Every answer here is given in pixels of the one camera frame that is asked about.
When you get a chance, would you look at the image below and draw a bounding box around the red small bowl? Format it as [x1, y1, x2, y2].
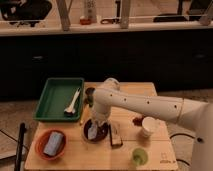
[79, 16, 92, 25]

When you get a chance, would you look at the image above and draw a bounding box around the black rectangular block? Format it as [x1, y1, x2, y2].
[109, 124, 123, 148]

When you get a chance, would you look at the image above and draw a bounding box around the dark purple bowl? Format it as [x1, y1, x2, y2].
[83, 119, 108, 143]

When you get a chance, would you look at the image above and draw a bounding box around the black pole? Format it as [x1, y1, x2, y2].
[14, 123, 26, 171]

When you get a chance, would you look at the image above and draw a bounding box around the white brush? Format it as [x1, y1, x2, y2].
[64, 88, 81, 115]

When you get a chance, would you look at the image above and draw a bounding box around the black office chair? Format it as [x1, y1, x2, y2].
[0, 0, 52, 27]

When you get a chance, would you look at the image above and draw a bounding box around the grey towel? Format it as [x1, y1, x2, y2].
[88, 123, 98, 140]

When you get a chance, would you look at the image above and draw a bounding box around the dark brown cup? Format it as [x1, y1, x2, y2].
[85, 87, 95, 104]

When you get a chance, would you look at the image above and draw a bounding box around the green cup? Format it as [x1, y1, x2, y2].
[131, 148, 148, 166]

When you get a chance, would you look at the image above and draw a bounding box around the small brown object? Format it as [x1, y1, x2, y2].
[132, 116, 144, 126]

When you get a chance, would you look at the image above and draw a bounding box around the green plastic tray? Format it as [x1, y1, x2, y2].
[34, 78, 84, 122]

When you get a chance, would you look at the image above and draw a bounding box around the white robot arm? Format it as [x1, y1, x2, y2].
[92, 78, 213, 171]

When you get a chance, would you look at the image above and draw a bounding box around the orange bowl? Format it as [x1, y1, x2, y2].
[35, 130, 66, 161]

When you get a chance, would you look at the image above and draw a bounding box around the white paper cup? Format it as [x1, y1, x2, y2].
[141, 117, 159, 137]

